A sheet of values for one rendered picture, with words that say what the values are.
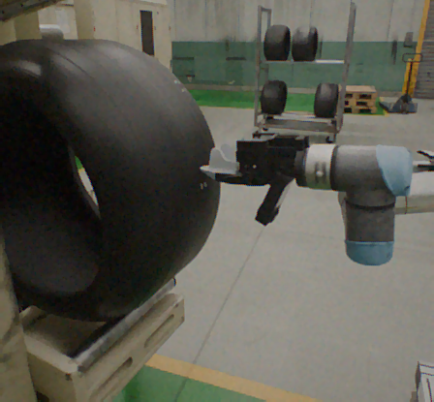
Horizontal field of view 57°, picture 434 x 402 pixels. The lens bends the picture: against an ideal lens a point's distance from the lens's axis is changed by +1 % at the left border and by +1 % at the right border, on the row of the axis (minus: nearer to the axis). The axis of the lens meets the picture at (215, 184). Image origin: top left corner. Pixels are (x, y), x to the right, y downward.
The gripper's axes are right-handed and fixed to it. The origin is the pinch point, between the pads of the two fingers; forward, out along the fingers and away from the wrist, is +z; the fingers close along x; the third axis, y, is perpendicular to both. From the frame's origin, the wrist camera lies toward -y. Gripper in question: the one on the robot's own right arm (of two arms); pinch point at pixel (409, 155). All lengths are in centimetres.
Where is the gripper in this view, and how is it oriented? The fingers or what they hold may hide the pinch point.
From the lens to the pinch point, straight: 170.8
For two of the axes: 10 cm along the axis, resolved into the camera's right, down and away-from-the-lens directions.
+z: -7.1, -2.4, 6.6
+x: 7.0, -3.7, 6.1
